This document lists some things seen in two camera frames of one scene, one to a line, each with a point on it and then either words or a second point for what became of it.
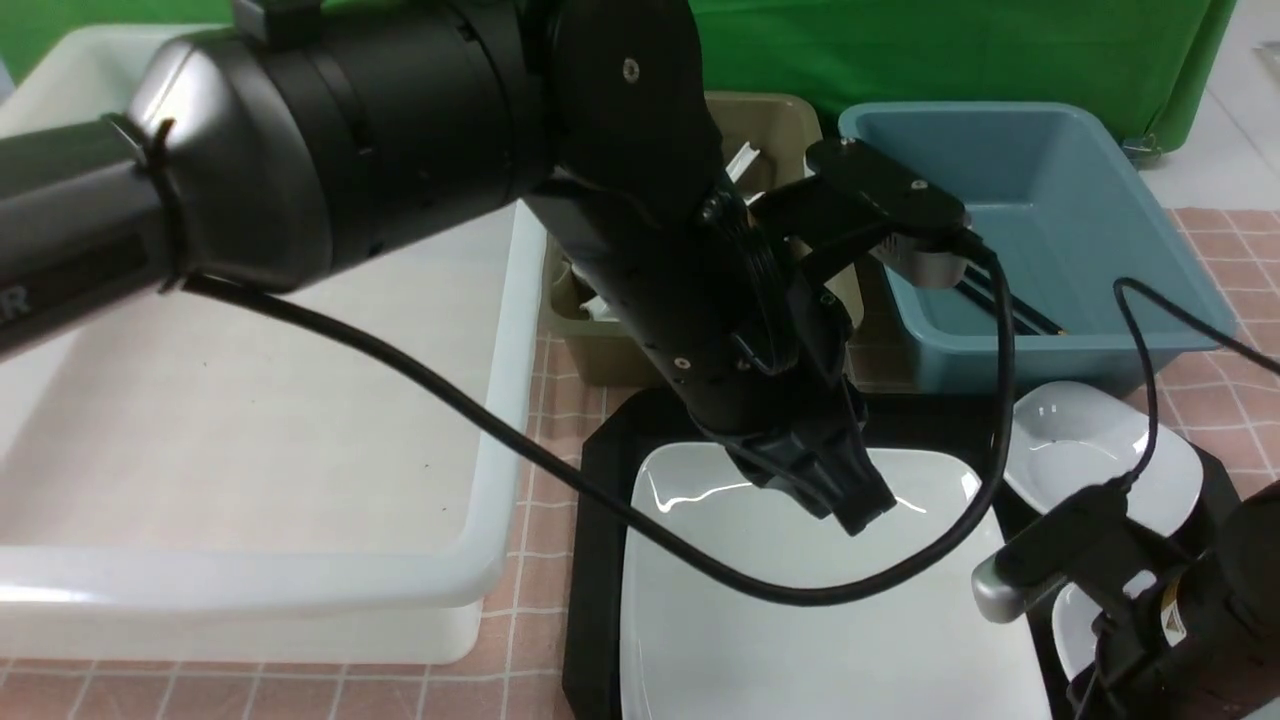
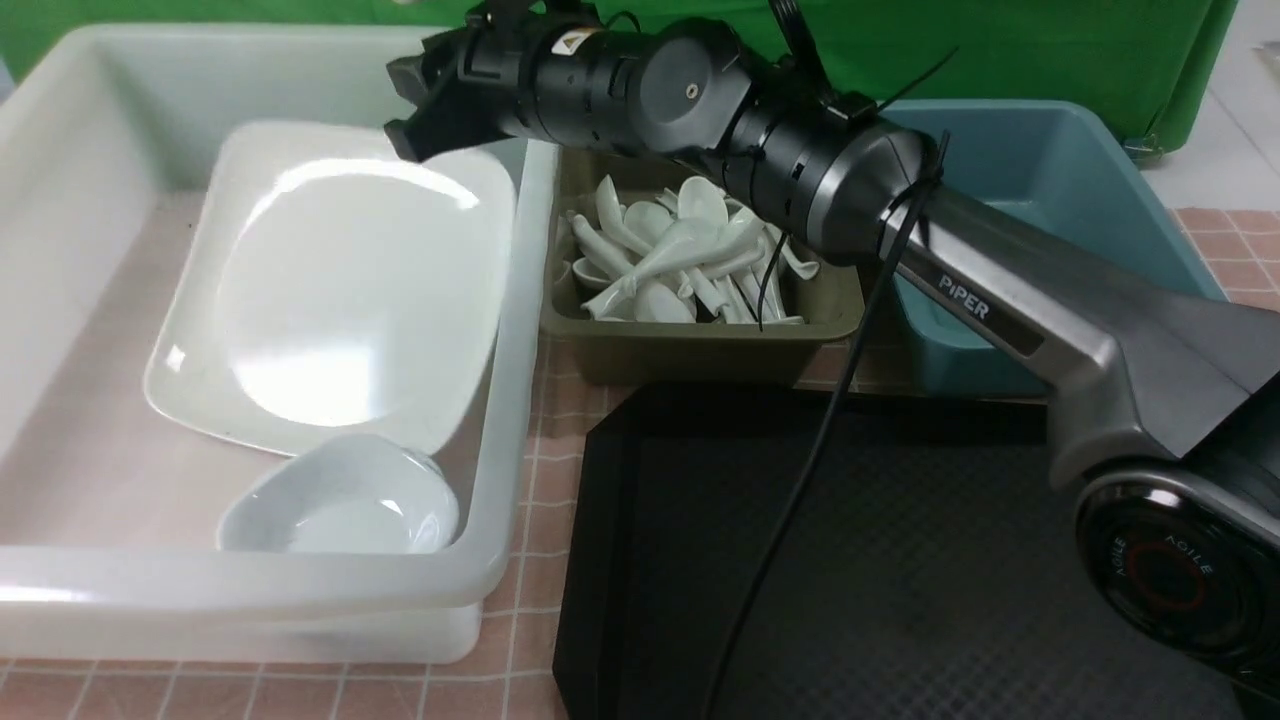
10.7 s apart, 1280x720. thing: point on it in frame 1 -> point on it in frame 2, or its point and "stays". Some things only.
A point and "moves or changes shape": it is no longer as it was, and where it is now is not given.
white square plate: (694, 646) -> (328, 284)
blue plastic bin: (1054, 190) stays
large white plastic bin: (204, 479) stays
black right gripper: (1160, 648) -> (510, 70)
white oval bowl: (1064, 434) moves or changes shape
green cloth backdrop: (1136, 59) stays
